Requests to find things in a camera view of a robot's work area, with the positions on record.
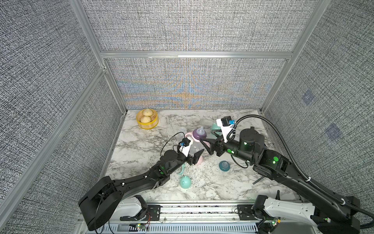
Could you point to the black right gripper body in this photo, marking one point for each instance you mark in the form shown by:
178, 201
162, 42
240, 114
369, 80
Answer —
226, 147

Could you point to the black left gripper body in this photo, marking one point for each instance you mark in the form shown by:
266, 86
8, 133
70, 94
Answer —
189, 160

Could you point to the pink bottle cap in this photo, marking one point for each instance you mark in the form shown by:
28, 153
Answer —
200, 161

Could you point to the clear bottle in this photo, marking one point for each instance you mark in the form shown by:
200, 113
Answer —
182, 130
196, 147

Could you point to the purple nipple collar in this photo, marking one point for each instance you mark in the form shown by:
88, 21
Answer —
199, 133

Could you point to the mint cap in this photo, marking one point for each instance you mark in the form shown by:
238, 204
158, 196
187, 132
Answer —
215, 129
185, 182

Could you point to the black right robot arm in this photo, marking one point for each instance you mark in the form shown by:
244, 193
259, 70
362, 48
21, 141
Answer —
320, 211

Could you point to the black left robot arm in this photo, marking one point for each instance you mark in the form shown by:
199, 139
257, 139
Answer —
99, 203

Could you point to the teal nipple collar upper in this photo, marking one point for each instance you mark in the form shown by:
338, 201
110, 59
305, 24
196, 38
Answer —
224, 166

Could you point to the yellow bamboo steamer basket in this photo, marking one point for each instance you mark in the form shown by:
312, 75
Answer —
150, 125

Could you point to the lower steamed bun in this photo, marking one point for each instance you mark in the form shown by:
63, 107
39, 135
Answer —
145, 119

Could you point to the steamed bun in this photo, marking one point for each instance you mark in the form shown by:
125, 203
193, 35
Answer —
147, 112
145, 119

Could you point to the upper steamed bun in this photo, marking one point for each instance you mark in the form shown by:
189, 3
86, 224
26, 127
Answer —
147, 112

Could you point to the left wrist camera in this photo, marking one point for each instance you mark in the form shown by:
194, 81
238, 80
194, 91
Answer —
185, 145

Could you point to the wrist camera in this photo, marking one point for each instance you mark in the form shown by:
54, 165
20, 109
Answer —
185, 145
228, 128

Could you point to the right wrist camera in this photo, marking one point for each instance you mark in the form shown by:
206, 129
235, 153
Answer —
228, 128

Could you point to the aluminium front rail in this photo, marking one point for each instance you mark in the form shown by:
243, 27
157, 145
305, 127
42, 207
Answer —
196, 217

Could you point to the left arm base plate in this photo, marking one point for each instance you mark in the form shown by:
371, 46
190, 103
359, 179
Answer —
152, 213

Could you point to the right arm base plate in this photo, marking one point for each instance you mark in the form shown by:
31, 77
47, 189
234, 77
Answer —
245, 213

